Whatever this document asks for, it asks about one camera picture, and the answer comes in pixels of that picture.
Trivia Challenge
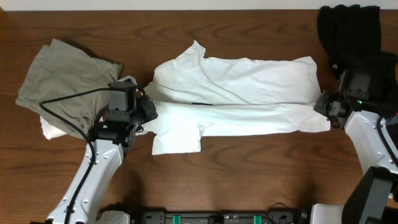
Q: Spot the white printed t-shirt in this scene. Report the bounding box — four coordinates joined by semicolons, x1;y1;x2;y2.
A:
144;42;331;155

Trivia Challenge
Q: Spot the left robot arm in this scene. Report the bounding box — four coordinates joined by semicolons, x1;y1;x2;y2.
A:
45;81;158;224

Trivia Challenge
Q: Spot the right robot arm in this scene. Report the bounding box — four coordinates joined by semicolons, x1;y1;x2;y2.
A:
309;69;397;224

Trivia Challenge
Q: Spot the grey red-trimmed garment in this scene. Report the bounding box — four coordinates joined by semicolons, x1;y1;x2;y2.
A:
385;113;398;126

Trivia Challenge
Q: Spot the black garment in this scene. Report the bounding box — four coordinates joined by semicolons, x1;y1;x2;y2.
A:
317;4;397;112

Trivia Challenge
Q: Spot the folded olive green garment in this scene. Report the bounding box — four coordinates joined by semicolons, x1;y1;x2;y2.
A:
16;39;123;138

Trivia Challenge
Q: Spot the folded white garment underneath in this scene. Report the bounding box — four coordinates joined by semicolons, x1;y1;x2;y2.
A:
40;117;66;140

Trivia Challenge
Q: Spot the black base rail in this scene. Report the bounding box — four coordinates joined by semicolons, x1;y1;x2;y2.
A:
99;202;312;224

